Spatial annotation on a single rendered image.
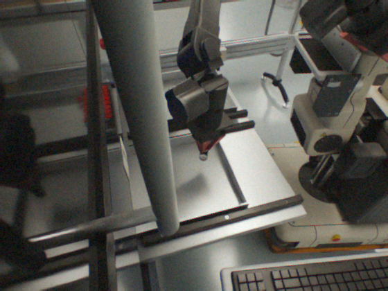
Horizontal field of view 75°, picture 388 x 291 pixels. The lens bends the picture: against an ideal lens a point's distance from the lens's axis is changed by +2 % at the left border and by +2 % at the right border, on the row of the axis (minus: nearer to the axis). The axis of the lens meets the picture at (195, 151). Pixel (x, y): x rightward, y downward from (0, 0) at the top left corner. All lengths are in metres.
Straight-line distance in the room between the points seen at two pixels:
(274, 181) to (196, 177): 0.21
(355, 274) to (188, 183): 0.44
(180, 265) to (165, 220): 1.26
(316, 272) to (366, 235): 0.86
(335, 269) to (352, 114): 0.53
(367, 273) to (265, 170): 0.33
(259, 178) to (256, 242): 0.91
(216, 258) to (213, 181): 0.89
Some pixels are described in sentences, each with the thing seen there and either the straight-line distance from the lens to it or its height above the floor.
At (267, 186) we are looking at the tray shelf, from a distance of 0.70.
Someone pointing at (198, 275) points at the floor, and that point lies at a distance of 1.49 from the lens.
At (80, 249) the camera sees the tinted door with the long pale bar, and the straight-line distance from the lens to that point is 0.23.
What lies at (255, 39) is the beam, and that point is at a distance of 2.10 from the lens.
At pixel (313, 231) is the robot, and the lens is 1.39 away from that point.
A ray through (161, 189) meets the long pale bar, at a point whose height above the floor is 1.28.
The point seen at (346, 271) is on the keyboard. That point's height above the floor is 0.82.
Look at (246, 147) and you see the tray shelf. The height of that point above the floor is 0.88.
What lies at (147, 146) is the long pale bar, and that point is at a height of 1.33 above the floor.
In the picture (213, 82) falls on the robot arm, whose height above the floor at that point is 1.17.
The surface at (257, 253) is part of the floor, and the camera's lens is 1.56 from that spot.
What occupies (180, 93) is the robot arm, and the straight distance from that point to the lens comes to 0.46.
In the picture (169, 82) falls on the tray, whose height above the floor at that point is 0.88.
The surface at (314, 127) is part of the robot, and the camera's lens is 1.03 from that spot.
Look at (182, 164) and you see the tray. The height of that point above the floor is 0.88.
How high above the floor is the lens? 1.45
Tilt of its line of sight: 50 degrees down
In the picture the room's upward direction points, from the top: straight up
